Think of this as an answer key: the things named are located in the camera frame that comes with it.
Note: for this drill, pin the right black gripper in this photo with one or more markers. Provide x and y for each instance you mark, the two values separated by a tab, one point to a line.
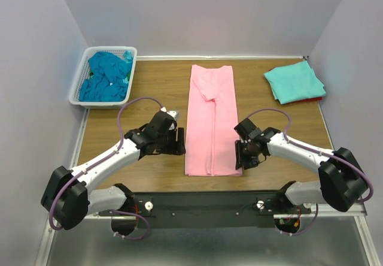
240	158

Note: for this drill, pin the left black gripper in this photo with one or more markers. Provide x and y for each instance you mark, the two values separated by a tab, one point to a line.
181	150

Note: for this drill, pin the pink t shirt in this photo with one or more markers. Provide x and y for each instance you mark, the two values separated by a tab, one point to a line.
211	118

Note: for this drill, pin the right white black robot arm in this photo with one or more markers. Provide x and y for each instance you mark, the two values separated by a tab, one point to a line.
340	184

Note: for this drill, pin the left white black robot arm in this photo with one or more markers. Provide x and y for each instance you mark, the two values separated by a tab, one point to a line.
70	195

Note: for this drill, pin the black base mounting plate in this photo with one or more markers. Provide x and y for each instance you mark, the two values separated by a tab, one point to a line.
217	209

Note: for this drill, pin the folded teal t shirt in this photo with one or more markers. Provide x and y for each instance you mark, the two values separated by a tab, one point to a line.
296	82

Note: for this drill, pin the folded red t shirt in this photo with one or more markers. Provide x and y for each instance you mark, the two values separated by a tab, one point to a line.
311	99

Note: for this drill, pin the light teal cloth in basket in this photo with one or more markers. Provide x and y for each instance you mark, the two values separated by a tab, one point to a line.
128	57

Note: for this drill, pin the blue t shirt in basket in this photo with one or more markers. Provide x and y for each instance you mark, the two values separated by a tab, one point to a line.
108	80

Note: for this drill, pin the white plastic basket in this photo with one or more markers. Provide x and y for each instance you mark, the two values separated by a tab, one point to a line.
83	73

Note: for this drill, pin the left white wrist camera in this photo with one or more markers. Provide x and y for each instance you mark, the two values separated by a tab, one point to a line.
174	114

